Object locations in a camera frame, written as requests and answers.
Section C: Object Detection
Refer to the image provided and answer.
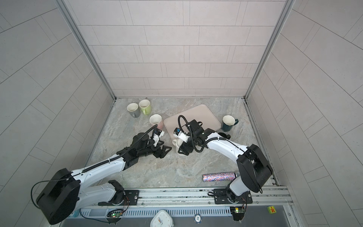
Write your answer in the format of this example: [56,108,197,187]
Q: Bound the pink plastic tray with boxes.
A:
[163,104,221,140]

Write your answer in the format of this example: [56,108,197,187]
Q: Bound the circuit board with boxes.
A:
[106,209,124,224]
[230,207,246,221]

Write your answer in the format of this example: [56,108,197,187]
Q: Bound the yellow warning sticker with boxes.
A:
[268,206,277,214]

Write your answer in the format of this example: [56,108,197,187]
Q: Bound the corrugated cable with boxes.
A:
[177,114,227,153]
[82,124,158,174]

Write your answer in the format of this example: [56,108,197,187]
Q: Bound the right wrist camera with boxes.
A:
[174,128,190,143]

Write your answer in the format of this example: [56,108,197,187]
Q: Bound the aluminium mounting rail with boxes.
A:
[73,184,293,211]

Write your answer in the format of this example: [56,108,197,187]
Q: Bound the dark green mug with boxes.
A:
[221,115,239,132]

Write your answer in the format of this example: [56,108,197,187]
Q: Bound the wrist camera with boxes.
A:
[152,128,164,147]
[174,128,190,143]

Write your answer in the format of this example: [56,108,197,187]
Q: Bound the white kitchen timer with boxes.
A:
[150,210,174,227]

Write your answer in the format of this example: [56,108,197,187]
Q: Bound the round blue badge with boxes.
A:
[194,214,202,224]

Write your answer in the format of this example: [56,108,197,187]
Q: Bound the light green mug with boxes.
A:
[139,99,151,115]

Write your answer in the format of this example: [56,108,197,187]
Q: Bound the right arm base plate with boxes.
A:
[208,189,253,204]

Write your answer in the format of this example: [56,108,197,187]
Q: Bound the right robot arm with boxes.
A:
[174,115,273,203]

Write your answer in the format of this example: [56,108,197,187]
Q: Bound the right circuit board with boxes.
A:
[230,207,246,221]

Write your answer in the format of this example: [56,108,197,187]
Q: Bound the left corrugated cable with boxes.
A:
[82,124,158,174]

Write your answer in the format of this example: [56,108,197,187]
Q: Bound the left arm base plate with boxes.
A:
[98,190,140,206]

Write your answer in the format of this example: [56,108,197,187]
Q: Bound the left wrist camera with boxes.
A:
[152,128,164,147]

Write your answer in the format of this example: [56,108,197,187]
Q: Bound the pink mug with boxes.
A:
[149,114,164,130]

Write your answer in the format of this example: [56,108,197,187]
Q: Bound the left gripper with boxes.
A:
[137,140,173,159]

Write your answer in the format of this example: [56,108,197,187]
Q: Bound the glittery cylindrical bottle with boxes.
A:
[202,172,237,182]

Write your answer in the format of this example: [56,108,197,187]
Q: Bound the grey mug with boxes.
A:
[127,103,141,118]

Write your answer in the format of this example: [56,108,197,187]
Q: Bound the white mug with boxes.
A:
[172,139,186,156]

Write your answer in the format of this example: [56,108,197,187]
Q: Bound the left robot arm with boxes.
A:
[36,133,172,225]

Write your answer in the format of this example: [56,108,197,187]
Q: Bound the right corrugated cable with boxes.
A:
[177,114,227,153]

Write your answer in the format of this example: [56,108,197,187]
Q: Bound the left circuit board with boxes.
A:
[106,209,124,224]

